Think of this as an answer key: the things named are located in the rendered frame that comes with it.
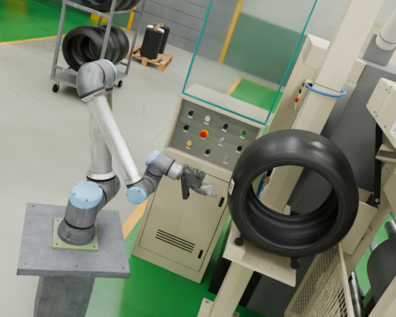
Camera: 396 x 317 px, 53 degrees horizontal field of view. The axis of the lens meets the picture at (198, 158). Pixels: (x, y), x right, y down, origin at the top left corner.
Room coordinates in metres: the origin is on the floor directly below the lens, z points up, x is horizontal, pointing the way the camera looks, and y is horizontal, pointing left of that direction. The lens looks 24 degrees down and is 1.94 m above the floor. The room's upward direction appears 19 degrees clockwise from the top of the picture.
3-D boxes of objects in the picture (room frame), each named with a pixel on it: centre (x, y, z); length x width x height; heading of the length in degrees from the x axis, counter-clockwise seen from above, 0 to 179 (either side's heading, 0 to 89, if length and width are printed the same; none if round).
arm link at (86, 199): (1.63, 0.45, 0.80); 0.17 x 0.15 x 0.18; 172
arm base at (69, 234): (1.62, 0.45, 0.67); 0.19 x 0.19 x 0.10
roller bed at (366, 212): (1.95, -0.87, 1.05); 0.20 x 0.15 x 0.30; 174
